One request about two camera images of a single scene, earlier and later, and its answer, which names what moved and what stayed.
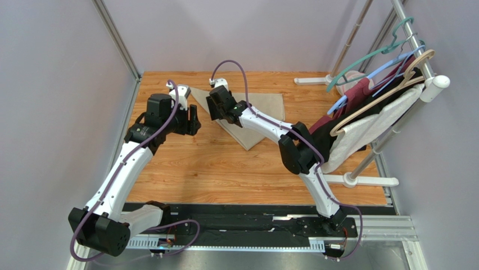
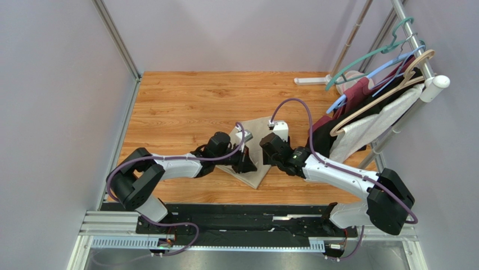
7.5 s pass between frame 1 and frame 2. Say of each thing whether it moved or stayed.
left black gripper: moved
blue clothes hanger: stayed
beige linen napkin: moved
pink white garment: stayed
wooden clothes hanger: stayed
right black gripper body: moved
